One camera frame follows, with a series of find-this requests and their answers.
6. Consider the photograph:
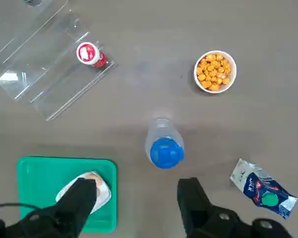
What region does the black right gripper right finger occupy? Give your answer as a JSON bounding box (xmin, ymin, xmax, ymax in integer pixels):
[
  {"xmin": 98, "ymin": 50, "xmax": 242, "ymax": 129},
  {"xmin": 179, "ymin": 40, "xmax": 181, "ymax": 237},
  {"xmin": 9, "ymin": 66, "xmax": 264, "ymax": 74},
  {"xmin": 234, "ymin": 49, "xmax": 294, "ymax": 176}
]
[{"xmin": 176, "ymin": 177, "xmax": 294, "ymax": 238}]

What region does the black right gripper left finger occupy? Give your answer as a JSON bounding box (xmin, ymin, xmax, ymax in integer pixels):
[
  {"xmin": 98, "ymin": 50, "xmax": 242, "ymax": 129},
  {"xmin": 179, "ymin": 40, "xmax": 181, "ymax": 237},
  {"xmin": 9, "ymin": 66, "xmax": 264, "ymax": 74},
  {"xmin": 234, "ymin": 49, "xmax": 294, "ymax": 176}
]
[{"xmin": 0, "ymin": 178, "xmax": 97, "ymax": 238}]

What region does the blue and white milk carton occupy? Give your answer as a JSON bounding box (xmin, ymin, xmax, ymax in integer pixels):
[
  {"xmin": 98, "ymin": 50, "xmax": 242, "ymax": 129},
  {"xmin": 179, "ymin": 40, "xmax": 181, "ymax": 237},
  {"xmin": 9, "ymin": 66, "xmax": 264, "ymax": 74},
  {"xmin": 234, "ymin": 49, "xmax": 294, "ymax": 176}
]
[{"xmin": 229, "ymin": 158, "xmax": 298, "ymax": 221}]

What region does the white egg carton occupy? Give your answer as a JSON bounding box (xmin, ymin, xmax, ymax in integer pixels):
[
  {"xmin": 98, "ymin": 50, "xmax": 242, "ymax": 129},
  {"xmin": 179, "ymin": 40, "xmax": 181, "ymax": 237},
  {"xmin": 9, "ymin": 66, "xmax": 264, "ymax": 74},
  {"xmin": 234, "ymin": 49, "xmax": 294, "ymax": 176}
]
[{"xmin": 55, "ymin": 170, "xmax": 112, "ymax": 214}]

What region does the clear acrylic stepped display stand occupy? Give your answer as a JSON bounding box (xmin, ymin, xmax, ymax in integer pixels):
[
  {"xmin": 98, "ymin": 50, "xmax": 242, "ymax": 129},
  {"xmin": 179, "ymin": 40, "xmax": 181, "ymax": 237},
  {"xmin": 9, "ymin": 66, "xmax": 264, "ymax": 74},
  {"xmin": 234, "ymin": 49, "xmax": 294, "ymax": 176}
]
[{"xmin": 0, "ymin": 0, "xmax": 118, "ymax": 121}]

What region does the green plastic tray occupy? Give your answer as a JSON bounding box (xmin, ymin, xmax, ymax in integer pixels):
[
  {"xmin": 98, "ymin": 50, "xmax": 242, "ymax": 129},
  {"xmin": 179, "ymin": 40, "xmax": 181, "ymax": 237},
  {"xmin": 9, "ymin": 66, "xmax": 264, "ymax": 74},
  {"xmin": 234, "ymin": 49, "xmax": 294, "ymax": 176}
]
[{"xmin": 16, "ymin": 156, "xmax": 118, "ymax": 234}]

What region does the clear plastic bottle blue cap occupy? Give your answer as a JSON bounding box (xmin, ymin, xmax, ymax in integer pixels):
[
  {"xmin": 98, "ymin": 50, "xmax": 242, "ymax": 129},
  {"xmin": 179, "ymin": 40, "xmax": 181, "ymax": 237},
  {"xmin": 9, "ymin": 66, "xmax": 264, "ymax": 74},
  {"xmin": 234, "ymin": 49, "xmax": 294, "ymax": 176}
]
[{"xmin": 145, "ymin": 108, "xmax": 185, "ymax": 169}]

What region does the white cup of orange popcorn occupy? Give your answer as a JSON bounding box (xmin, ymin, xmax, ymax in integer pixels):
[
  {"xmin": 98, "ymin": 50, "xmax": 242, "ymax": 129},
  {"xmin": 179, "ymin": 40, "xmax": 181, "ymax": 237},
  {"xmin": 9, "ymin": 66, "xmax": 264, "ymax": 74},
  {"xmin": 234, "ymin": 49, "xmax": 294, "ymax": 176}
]
[{"xmin": 193, "ymin": 50, "xmax": 237, "ymax": 94}]

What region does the small red jar white lid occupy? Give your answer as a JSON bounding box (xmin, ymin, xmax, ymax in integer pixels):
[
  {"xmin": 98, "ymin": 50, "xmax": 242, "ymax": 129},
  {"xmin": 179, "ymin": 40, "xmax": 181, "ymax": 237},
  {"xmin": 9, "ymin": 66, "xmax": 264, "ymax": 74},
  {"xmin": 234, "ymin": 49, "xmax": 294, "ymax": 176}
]
[{"xmin": 76, "ymin": 42, "xmax": 107, "ymax": 69}]

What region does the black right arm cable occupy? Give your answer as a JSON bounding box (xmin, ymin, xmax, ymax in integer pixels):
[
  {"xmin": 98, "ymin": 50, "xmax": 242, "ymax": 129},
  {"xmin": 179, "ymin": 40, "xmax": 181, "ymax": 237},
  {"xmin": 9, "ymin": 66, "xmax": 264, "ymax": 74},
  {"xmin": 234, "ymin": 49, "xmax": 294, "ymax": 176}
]
[{"xmin": 0, "ymin": 202, "xmax": 42, "ymax": 211}]

